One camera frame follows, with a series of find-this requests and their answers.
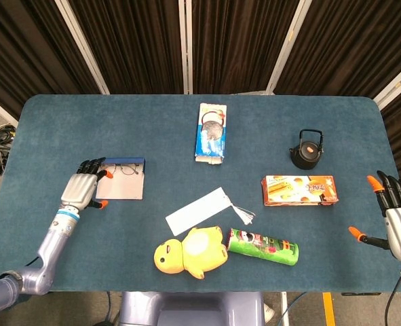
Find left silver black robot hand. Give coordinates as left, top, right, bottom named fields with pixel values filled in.
left=60, top=156, right=114, bottom=213

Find white box blue lid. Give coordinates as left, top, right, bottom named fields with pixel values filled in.
left=94, top=156, right=147, bottom=202

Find black wire eyeglasses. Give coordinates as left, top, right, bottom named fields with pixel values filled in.
left=100, top=163, right=144, bottom=177

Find lavender robot base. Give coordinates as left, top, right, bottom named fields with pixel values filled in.
left=118, top=291, right=266, bottom=326

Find blue felt table cloth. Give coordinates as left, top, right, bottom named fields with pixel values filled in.
left=0, top=94, right=401, bottom=293

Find yellow floor tape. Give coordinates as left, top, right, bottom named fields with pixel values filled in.
left=322, top=291, right=335, bottom=326

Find orange biscuit box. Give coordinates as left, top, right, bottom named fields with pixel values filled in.
left=261, top=175, right=341, bottom=207

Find white bookmark card with tassel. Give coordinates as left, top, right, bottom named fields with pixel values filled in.
left=165, top=186, right=256, bottom=237

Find black cast iron teapot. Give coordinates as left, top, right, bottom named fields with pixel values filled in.
left=288, top=128, right=325, bottom=170

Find yellow plush toy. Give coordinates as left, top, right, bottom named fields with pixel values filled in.
left=153, top=225, right=229, bottom=280

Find green Pringles can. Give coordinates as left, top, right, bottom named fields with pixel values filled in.
left=226, top=227, right=300, bottom=268

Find white table leg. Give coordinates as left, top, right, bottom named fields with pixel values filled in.
left=279, top=291, right=290, bottom=326

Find blue Oreo cookie box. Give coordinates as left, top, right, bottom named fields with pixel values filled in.
left=194, top=103, right=228, bottom=166

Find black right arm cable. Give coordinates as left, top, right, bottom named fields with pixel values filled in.
left=383, top=276, right=401, bottom=326

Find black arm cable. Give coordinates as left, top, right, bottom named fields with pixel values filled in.
left=23, top=256, right=42, bottom=270
left=383, top=276, right=401, bottom=326

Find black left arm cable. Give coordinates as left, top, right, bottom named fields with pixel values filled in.
left=23, top=256, right=42, bottom=270

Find yellow black cable bundle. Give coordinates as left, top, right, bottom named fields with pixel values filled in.
left=0, top=124, right=17, bottom=147

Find blue floor cable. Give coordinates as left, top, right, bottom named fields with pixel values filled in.
left=281, top=291, right=310, bottom=326

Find white double partition post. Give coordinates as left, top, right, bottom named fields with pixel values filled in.
left=177, top=0, right=193, bottom=95

